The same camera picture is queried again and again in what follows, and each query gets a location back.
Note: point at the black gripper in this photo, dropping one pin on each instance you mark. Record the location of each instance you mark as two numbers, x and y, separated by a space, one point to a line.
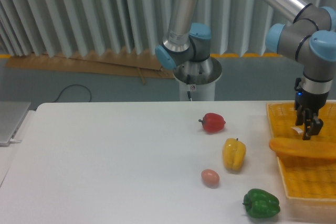
310 95

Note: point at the long orange baguette bread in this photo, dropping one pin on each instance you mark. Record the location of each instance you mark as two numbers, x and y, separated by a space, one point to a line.
302 148

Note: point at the yellow bell pepper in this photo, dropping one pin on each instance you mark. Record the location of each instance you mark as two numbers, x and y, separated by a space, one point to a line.
233 154

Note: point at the red bell pepper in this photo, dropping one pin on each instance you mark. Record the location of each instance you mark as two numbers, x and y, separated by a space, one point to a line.
212 122

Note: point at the green bell pepper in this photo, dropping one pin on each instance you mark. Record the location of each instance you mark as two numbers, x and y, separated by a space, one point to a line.
261 204

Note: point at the brown egg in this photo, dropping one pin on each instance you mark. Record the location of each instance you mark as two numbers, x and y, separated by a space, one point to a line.
210 178

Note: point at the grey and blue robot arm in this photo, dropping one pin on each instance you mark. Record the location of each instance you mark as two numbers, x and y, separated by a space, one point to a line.
309 40

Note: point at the white paper tag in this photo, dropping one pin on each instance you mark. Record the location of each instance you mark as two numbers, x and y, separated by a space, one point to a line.
297 130

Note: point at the brown cardboard sheet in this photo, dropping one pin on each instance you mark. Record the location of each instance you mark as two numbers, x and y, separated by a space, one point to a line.
144 65

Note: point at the grey pleated curtain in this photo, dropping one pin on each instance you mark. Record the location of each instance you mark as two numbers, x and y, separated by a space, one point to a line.
69 26

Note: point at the silver laptop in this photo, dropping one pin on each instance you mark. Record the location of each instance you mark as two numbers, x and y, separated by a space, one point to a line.
12 116

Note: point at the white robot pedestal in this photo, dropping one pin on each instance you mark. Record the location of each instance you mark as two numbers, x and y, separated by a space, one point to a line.
197 80

